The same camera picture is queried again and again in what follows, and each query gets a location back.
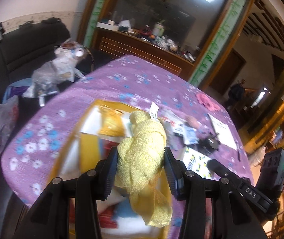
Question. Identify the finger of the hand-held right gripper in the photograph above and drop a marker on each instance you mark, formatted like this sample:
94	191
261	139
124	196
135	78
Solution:
234	181

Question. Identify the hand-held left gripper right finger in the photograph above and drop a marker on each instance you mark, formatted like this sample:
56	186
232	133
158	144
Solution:
171	171

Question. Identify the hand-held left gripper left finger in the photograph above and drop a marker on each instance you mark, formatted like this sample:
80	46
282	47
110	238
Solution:
112	169

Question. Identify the yellow cardboard box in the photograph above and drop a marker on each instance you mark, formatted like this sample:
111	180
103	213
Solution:
89	154

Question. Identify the yellow towel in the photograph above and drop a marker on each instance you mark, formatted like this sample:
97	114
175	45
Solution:
142	154

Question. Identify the yellow cracker packet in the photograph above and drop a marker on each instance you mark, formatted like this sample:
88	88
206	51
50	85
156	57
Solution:
112	123

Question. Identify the white plastic bag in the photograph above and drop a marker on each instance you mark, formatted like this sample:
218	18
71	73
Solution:
258	156

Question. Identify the black pen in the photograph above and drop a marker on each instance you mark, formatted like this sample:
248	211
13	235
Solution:
238	156

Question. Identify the lemon print tissue pack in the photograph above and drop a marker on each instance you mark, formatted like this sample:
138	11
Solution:
196	161

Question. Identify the dark round device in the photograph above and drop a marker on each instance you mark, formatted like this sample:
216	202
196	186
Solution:
207	145

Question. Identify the red packet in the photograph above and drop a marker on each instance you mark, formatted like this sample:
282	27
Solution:
107	219

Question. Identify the pink cloth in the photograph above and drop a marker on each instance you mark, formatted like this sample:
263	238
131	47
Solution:
206	100

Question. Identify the brown wooden door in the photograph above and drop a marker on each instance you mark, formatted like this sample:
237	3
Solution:
224	72

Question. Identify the thin clear plastic bag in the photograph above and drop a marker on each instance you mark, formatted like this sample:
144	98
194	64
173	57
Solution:
2	124

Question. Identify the pile of cabinet clutter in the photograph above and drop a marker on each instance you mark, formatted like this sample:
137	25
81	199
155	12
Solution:
171	44

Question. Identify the white jug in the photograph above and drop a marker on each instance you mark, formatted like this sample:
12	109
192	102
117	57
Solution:
158	28

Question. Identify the green tissue box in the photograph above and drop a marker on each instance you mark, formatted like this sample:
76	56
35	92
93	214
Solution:
125	26

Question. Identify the black sofa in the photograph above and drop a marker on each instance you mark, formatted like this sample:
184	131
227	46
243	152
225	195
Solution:
20	52

